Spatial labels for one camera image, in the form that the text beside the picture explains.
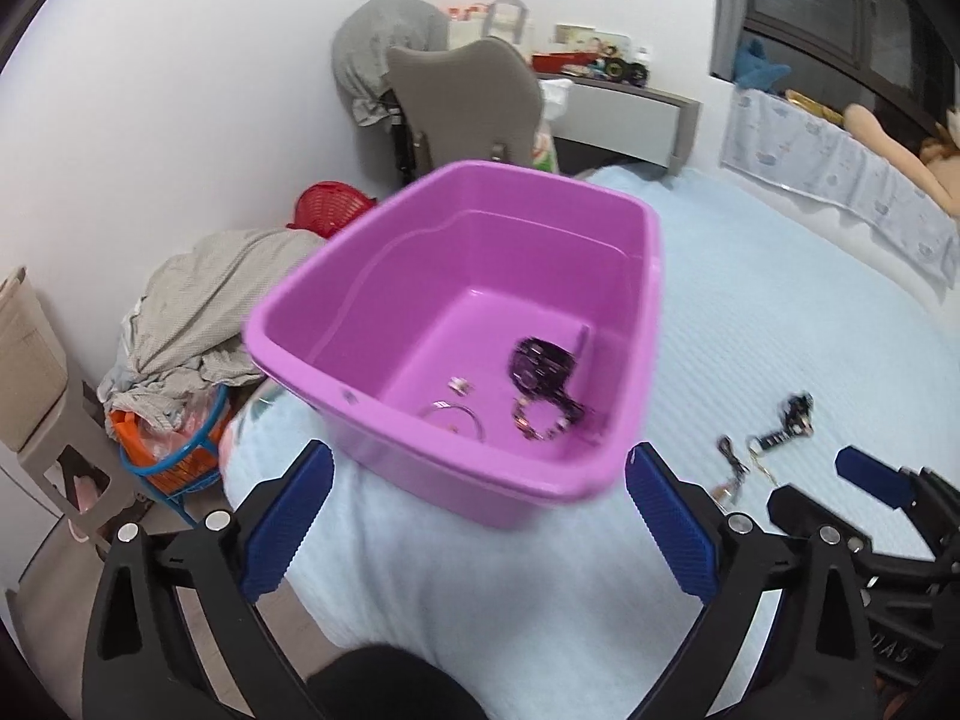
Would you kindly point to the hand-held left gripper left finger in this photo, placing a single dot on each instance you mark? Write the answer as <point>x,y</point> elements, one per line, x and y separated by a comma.
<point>289,525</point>

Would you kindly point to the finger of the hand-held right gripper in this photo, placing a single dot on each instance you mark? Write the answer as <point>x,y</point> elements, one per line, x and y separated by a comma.
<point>795,506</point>
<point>870,474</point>

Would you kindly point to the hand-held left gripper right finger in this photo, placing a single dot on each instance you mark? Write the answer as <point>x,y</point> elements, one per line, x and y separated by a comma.
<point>667,525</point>

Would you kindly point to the silver bangle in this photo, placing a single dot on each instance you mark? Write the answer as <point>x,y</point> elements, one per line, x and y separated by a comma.
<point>454,406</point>

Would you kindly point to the black wristwatch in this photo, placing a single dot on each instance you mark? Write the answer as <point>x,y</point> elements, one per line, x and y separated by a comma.
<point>536,367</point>

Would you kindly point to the purple plastic tub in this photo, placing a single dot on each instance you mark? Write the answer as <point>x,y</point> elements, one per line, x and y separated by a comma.
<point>420,277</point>

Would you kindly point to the grey clothes pile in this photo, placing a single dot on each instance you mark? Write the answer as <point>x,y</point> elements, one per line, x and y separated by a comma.
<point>195,300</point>

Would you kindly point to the beige plastic stool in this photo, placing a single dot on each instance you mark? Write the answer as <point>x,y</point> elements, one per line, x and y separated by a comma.
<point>45,442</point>

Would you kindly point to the blue printed bed bumper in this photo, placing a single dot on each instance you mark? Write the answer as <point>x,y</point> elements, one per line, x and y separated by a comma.
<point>825,165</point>

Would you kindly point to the red plastic basket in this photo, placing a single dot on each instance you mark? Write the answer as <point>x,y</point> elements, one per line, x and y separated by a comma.
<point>330,202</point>

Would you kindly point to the tan teddy bear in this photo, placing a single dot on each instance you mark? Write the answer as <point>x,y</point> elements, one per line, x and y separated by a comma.
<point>877,135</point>

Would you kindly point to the white and green plastic bag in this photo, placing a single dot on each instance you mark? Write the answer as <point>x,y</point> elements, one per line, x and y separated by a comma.
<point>544,150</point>

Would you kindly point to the grey desk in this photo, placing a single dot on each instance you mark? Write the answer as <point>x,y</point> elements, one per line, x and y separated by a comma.
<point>622,120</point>

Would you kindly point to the blue plush toy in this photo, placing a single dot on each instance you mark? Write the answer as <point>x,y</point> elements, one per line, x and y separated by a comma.
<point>757,67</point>

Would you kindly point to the toy car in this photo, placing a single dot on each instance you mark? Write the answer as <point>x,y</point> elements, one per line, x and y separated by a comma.
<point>622,69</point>

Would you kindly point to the dark window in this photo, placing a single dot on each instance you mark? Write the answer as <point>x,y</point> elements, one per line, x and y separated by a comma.
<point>825,15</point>

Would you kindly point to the grey chair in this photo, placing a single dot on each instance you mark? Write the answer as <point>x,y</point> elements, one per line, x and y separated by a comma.
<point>465,97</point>

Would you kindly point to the red box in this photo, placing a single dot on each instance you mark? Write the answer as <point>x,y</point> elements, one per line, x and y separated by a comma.
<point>562,61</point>

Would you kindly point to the grey garment on chair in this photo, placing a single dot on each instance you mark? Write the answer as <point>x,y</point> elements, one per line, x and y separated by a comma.
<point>375,37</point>

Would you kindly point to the orange basket with blue frame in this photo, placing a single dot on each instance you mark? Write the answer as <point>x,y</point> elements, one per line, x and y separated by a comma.
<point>172,457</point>

